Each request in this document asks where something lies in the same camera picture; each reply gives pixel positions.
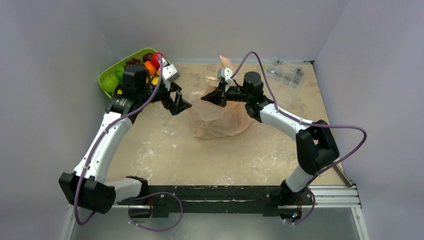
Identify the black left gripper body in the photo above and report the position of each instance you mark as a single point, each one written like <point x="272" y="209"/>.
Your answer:
<point x="163" y="94"/>

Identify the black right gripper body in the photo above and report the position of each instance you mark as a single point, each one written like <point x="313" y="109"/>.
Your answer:
<point x="223" y="94"/>

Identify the translucent orange plastic bag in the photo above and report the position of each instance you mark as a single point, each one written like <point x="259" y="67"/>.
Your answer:
<point x="209" y="121"/>

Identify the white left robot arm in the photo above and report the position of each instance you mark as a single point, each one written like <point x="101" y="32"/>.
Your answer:
<point x="86" y="187"/>

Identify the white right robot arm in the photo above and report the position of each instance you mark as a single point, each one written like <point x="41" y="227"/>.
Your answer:
<point x="315" y="145"/>

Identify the yellow lemon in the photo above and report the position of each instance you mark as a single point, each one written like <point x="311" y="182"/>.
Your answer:
<point x="154" y="80"/>

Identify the orange tangerine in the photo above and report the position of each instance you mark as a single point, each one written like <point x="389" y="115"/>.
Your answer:
<point x="152" y="70"/>

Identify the red apple in basket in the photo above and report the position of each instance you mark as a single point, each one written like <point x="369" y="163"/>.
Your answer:
<point x="156" y="59"/>

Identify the dark purple grape bunch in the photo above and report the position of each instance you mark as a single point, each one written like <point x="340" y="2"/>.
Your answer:
<point x="133" y="61"/>

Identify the clear plastic screw box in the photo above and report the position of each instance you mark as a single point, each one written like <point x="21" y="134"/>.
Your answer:
<point x="289" y="77"/>

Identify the small green lime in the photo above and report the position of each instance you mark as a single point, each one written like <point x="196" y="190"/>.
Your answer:
<point x="119" y="72"/>

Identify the green plastic fruit basket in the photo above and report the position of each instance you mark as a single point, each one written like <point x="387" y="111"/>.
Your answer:
<point x="144" y="55"/>

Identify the green bumpy custard apple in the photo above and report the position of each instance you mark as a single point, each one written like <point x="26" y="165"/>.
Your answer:
<point x="109" y="83"/>

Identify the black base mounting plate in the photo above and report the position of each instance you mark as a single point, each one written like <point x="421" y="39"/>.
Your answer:
<point x="266" y="200"/>

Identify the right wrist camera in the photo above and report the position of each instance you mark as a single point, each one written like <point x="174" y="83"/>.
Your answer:
<point x="225" y="74"/>

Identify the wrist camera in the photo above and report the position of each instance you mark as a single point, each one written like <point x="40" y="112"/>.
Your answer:
<point x="225" y="74"/>
<point x="169" y="74"/>

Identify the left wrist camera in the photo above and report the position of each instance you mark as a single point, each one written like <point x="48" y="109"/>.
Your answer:
<point x="169" y="74"/>

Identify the front aluminium rail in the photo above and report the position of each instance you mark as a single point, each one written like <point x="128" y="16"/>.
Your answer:
<point x="101" y="200"/>

